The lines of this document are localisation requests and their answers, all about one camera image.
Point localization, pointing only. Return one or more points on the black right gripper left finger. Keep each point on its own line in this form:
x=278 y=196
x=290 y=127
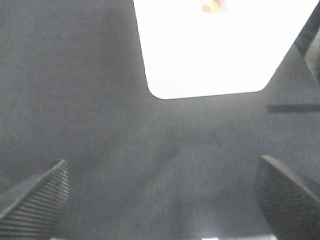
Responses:
x=32 y=209

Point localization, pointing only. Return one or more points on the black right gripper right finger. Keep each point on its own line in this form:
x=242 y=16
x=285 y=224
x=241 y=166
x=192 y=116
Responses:
x=290 y=202

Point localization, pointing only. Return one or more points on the black table cloth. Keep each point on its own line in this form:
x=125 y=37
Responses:
x=72 y=86

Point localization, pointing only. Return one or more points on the white plastic bin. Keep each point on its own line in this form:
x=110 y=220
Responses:
x=194 y=48

